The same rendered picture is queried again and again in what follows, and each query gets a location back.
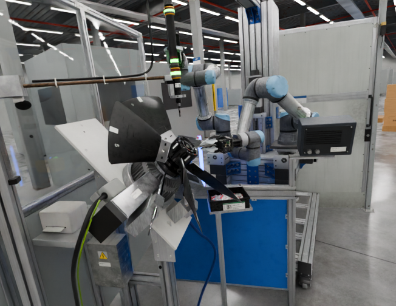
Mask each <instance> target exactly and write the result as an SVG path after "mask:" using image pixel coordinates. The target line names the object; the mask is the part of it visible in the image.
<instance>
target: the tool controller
mask: <svg viewBox="0 0 396 306"><path fill-rule="evenodd" d="M356 125H357V122H356V121H355V120H354V119H353V118H352V117H351V116H350V115H336V116H326V117H307V118H299V119H298V141H297V148H298V151H299V154H300V156H313V155H351V153H352V147H353V140H354V136H355V130H356Z"/></svg>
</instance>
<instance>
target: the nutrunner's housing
mask: <svg viewBox="0 0 396 306"><path fill-rule="evenodd" d="M164 6H165V7H166V6H173V3H172V0H164ZM172 80H173V82H174V84H173V85H174V95H181V94H182V93H181V83H180V78H176V79H172ZM176 103H181V98H176Z"/></svg>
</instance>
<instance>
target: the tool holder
mask: <svg viewBox="0 0 396 306"><path fill-rule="evenodd" d="M164 77H165V79H163V81H164V82H165V85H168V92H169V96H170V98H182V97H186V95H174V85H173V84H174V82H173V80H172V78H171V75H165V76H164Z"/></svg>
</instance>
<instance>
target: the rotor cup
mask: <svg viewBox="0 0 396 306"><path fill-rule="evenodd" d="M177 143H178V145H177V146H176V147H175V148H174V149H173V147H174V146H175V145H176V144H177ZM186 145H189V148H188V147H187V146H186ZM188 156H190V157H189V158H188V159H187V160H186V161H185V159H186V158H187V157H188ZM197 156H198V152H197V149H196V147H195V146H194V145H193V144H192V143H191V142H190V141H189V140H188V139H187V138H185V137H183V136H178V137H177V138H176V139H175V140H174V141H173V142H172V143H171V146H170V149H169V153H168V157H167V160H166V162H165V163H163V162H160V161H158V163H159V165H160V166H161V167H162V169H163V170H164V171H165V172H167V173H168V174H169V175H171V176H173V177H180V175H179V173H178V172H177V170H178V169H179V164H180V157H181V158H182V160H183V164H185V167H187V166H188V165H189V164H190V163H191V162H192V161H193V160H194V159H195V158H196V157H197Z"/></svg>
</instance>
